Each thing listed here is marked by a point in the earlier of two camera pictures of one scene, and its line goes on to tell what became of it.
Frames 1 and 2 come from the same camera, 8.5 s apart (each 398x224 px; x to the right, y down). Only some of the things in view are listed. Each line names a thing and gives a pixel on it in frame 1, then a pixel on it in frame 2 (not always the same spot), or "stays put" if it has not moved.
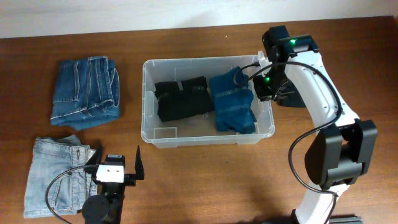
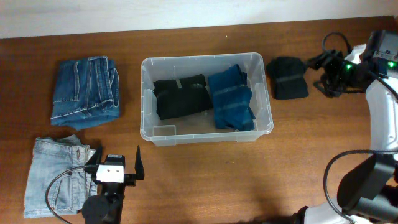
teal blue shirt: x=233 y=101 stays put
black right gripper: x=262 y=92 to x=326 y=60
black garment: x=193 y=98 stays put
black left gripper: x=131 y=178 stays put
